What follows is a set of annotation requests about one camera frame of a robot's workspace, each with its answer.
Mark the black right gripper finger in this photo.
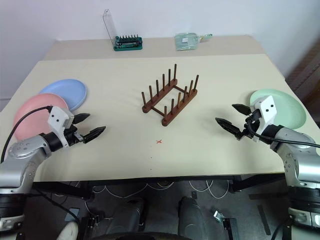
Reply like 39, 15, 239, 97
215, 117, 240, 138
231, 103, 252, 117

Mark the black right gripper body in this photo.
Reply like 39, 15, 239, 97
235, 109, 261, 141

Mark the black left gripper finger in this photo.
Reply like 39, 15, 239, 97
72, 113, 91, 125
82, 125, 107, 144

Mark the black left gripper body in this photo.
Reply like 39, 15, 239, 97
63, 123, 86, 147

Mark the wooden dish rack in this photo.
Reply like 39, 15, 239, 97
141, 63, 201, 127

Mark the blue plate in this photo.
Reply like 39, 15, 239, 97
38, 78, 88, 112

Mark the red plate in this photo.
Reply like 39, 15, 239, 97
13, 93, 70, 142

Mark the green plate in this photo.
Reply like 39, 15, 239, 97
249, 88, 307, 131

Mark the brown slatted panel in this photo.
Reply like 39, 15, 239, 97
285, 42, 320, 94

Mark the clear plastic bag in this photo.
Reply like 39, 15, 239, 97
173, 32, 214, 52

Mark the green screwdriver bit set case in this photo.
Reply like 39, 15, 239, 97
102, 8, 144, 52

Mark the dark rounded robot leg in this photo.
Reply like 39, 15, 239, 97
109, 197, 147, 237
176, 196, 211, 238

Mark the metal clamp on floor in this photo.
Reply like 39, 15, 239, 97
211, 209, 225, 222

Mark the white shoe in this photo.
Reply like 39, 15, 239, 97
56, 221, 79, 240

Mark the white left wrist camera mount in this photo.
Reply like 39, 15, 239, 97
47, 105, 75, 147

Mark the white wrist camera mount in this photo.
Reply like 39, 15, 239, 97
47, 105, 75, 147
250, 95, 278, 144

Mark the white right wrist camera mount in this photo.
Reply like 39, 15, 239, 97
250, 95, 278, 144

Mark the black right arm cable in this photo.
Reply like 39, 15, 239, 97
247, 109, 320, 148

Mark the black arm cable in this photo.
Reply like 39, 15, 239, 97
0, 105, 54, 164
247, 109, 320, 148

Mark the black table frame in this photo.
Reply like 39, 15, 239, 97
31, 174, 287, 201

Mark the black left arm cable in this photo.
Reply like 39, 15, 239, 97
0, 105, 54, 164

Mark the white cable under table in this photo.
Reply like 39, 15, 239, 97
92, 179, 235, 201

